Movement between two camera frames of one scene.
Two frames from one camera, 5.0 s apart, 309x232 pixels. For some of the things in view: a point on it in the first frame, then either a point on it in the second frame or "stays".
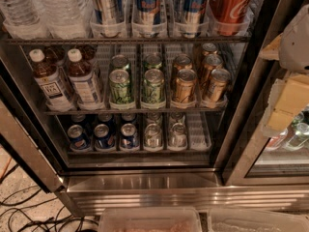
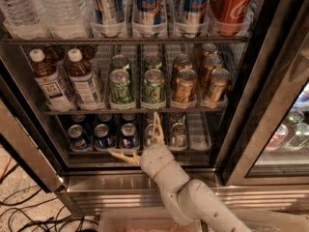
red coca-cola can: x=231 y=7 stays
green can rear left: x=119 y=62 stays
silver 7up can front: x=153 y=136 stays
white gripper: x=295 y=43 → x=155 y=159
